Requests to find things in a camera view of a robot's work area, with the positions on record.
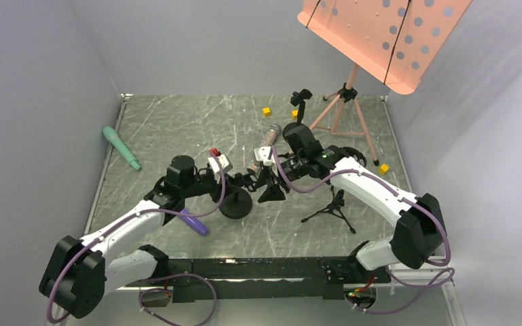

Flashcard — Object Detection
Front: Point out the black round-base clip stand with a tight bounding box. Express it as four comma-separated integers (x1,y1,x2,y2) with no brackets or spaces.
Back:
219,186,253,219

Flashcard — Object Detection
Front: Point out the teal green microphone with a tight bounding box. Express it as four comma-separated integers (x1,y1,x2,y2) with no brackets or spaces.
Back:
102,126,141,171

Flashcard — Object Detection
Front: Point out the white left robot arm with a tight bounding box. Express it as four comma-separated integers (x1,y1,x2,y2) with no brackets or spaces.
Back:
39,150,258,324

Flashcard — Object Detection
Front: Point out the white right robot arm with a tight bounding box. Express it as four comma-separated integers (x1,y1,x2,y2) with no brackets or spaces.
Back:
254,124,451,271

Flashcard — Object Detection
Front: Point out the black round-base holder stand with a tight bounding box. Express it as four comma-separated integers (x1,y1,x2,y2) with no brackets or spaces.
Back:
282,89,313,137

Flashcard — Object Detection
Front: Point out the pink music stand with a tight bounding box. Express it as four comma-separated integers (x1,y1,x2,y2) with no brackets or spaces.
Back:
308,0,474,167

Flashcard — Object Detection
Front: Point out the silver glitter microphone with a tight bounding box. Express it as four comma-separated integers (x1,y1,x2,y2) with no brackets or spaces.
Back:
247,123,281,172

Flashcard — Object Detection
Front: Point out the purple microphone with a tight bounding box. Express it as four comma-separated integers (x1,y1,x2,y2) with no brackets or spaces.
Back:
178,209,209,236

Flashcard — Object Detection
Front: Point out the yellow cube right side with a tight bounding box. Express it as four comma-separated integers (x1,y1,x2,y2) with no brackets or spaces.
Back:
378,164,391,175

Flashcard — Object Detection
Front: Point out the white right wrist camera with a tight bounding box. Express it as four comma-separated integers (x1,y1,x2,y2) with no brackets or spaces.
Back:
254,146,275,167

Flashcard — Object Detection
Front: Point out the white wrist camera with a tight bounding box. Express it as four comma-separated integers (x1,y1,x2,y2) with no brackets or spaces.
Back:
254,146,275,167
208,148,233,176

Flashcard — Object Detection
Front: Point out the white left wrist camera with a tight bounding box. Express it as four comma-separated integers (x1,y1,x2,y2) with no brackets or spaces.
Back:
208,148,233,176

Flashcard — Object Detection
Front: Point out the black tripod shock-mount stand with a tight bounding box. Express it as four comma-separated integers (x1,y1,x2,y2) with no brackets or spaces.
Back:
300,146,366,235

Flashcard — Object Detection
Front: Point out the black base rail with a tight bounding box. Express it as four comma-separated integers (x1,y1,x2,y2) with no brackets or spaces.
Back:
167,256,390,303

